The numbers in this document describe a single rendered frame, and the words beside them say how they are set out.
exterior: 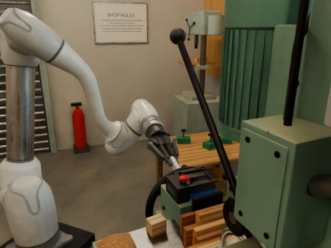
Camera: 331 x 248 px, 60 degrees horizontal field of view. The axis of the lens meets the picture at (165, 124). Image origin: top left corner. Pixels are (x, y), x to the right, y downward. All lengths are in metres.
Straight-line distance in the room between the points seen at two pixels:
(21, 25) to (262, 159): 0.85
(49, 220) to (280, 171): 0.93
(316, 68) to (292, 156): 0.13
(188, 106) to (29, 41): 2.07
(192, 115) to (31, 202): 2.11
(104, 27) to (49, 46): 2.50
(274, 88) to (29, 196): 0.86
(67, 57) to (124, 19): 2.52
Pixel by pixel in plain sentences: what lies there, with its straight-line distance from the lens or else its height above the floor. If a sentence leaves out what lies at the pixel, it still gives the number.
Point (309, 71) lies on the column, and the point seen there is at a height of 1.36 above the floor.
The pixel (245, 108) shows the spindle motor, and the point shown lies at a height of 1.27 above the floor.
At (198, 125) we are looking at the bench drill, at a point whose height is 0.47.
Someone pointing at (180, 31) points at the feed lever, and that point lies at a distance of 0.63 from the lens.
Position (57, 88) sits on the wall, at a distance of 3.56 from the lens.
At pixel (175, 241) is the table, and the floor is 0.90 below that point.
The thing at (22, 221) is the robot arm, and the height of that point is 0.80.
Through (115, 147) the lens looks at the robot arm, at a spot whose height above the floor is 0.91.
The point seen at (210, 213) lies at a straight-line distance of 0.77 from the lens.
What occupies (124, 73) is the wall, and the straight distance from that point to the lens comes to 3.60.
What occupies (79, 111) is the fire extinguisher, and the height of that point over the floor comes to 0.50.
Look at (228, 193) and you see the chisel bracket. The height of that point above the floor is 1.03.
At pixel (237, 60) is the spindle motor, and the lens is 0.56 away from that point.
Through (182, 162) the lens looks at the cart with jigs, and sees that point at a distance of 2.03.
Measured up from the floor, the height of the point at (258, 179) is 1.24.
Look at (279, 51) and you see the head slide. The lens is 0.50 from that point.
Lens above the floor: 1.41
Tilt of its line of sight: 18 degrees down
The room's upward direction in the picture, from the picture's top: straight up
